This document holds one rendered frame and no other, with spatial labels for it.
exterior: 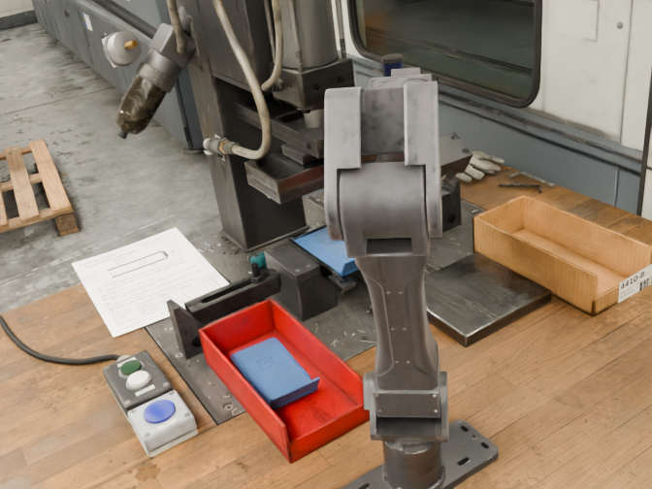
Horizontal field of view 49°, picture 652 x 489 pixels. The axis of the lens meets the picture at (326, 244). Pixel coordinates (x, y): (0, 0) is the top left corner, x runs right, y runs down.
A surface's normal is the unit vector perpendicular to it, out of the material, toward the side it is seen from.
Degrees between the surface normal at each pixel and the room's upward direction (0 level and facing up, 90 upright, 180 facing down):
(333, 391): 0
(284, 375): 0
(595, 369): 0
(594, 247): 90
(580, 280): 90
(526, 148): 90
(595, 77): 90
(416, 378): 104
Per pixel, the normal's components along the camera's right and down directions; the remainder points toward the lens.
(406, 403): -0.11, 0.69
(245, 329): 0.53, 0.36
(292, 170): -0.12, -0.87
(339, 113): -0.19, -0.18
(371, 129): -0.17, 0.27
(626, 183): -0.87, 0.33
